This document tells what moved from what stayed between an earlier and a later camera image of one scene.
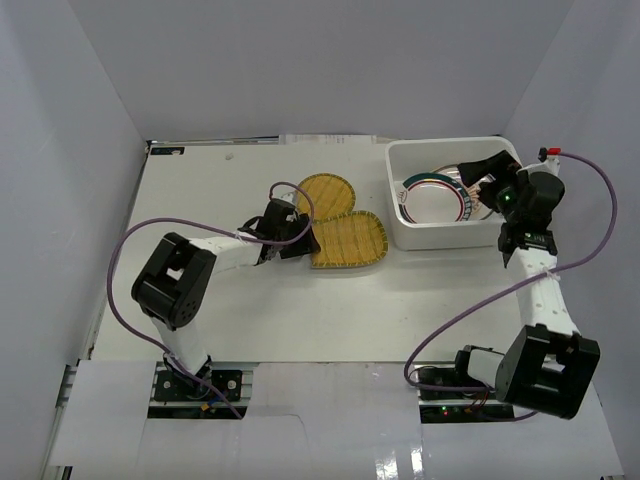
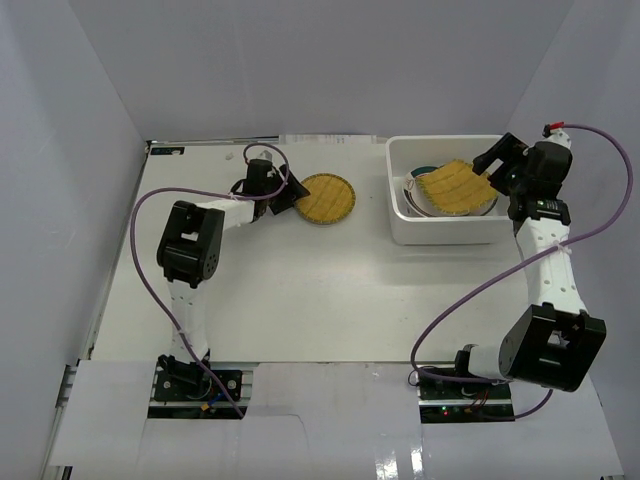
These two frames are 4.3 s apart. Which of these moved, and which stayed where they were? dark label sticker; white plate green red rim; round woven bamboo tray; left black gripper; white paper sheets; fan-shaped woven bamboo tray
Moved: white plate green red rim; fan-shaped woven bamboo tray; left black gripper
Stayed: dark label sticker; white paper sheets; round woven bamboo tray
